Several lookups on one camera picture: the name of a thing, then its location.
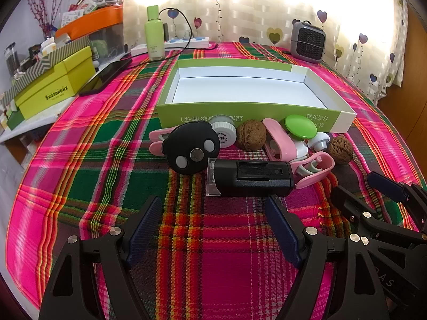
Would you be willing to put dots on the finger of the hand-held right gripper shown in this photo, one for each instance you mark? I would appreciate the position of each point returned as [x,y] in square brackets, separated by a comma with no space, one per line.
[347,201]
[385,186]

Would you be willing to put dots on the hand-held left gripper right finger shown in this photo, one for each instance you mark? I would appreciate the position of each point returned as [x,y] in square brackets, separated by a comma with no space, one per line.
[283,235]

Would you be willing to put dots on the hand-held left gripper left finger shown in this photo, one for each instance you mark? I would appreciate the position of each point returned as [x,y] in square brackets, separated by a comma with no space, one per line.
[144,231]

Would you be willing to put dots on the pink clip jaws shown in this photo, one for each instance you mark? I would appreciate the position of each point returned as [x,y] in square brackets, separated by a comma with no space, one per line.
[320,173]

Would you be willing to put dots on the brown walnut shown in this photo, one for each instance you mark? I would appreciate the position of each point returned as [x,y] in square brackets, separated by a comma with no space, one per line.
[340,150]
[252,135]

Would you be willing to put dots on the black rectangular device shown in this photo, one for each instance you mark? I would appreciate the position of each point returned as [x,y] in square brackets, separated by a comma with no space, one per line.
[253,178]

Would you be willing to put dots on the small white knob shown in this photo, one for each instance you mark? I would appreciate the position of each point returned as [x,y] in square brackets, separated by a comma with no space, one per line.
[318,140]

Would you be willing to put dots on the pink plastic clip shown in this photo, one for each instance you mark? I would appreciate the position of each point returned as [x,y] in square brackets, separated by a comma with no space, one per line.
[155,147]

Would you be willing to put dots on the pink oblong case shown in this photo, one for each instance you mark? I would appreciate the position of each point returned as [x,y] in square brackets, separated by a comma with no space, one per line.
[278,146]

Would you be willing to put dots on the green lid white bottle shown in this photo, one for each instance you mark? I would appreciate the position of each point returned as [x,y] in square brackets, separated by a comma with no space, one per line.
[300,126]

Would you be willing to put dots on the black round button device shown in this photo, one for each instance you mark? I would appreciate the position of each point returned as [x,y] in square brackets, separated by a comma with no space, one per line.
[186,140]

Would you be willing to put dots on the white round container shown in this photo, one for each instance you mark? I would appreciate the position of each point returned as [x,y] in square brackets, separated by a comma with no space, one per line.
[225,133]

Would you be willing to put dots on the green white cardboard box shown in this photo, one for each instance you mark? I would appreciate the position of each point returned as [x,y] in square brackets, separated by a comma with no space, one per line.
[240,88]

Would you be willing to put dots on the pink green plaid blanket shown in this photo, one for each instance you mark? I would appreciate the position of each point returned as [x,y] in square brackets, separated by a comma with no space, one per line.
[100,173]

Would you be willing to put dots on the wooden cabinet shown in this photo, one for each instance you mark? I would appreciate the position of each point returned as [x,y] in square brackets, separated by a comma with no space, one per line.
[413,73]

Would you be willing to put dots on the white side table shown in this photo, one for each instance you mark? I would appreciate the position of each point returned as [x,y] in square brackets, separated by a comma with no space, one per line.
[33,130]

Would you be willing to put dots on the black smartphone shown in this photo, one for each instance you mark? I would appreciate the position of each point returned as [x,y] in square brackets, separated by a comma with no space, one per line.
[103,78]

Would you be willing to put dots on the grey small heater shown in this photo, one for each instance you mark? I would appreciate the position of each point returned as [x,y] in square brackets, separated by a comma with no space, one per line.
[308,41]

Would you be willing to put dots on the yellow-green shoebox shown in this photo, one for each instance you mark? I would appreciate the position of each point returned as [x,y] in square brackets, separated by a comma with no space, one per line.
[50,90]

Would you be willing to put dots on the dark green small box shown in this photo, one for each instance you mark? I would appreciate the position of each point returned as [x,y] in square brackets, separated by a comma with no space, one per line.
[15,120]

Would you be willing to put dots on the light green lotion bottle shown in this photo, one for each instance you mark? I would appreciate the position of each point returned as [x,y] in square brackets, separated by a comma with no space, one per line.
[155,36]

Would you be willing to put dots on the white power strip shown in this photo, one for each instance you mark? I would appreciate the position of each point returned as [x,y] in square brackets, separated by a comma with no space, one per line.
[196,41]

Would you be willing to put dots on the grey chevron patterned box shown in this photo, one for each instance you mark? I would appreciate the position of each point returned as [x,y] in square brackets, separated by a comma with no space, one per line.
[43,61]

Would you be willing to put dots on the heart print curtain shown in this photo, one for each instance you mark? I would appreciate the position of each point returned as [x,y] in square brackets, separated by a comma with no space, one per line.
[253,6]

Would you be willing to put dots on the dark glass jar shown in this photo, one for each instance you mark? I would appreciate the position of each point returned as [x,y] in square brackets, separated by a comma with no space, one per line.
[10,60]

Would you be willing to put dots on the clear bin with orange lid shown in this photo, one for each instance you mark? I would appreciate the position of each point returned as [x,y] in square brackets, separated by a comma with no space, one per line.
[96,18]

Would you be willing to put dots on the printed paper cards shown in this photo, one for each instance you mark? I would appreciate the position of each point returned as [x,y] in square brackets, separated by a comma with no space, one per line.
[78,11]

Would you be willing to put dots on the purple flower branches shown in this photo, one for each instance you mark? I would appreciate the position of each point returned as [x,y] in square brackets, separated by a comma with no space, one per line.
[41,10]

